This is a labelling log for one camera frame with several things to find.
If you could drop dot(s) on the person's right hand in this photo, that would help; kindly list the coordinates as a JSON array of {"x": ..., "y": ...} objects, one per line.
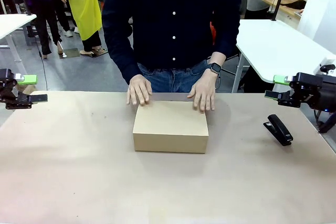
[{"x": 139, "y": 90}]

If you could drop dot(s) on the person in navy shirt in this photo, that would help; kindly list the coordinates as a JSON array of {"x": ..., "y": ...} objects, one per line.
[{"x": 170, "y": 16}]

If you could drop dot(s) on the small cardboard floor box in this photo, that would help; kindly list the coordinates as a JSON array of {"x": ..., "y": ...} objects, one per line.
[{"x": 27, "y": 89}]

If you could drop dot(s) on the person in black clothes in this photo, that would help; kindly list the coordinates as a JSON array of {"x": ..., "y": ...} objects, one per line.
[{"x": 44, "y": 6}]

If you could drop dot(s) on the brown cardboard box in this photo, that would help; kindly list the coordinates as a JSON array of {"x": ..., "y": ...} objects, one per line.
[{"x": 170, "y": 128}]

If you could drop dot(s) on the black smartwatch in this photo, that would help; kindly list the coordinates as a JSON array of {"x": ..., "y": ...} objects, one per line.
[{"x": 215, "y": 67}]

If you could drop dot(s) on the metal floor plate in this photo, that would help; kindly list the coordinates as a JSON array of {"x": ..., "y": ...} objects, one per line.
[{"x": 69, "y": 53}]

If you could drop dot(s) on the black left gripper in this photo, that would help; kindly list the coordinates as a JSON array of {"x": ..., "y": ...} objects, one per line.
[{"x": 6, "y": 82}]

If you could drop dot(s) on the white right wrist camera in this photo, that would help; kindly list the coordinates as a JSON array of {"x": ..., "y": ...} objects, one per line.
[{"x": 328, "y": 66}]

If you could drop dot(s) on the person's left hand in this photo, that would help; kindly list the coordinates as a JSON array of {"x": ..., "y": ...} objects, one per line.
[{"x": 203, "y": 93}]

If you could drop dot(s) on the white table with grey legs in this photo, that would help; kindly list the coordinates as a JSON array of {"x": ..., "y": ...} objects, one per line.
[{"x": 13, "y": 24}]

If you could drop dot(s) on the black stapler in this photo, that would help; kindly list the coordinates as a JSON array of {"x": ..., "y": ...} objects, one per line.
[{"x": 281, "y": 129}]

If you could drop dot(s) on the person's left forearm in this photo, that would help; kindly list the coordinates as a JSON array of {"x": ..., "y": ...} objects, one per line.
[{"x": 218, "y": 57}]

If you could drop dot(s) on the wooden workbench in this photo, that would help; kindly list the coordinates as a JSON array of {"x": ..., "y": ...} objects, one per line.
[{"x": 288, "y": 5}]

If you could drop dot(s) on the person in yellow apron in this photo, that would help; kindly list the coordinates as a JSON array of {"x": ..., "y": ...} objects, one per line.
[{"x": 84, "y": 6}]

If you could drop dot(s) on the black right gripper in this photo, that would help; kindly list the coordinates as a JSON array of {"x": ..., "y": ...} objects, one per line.
[{"x": 315, "y": 93}]

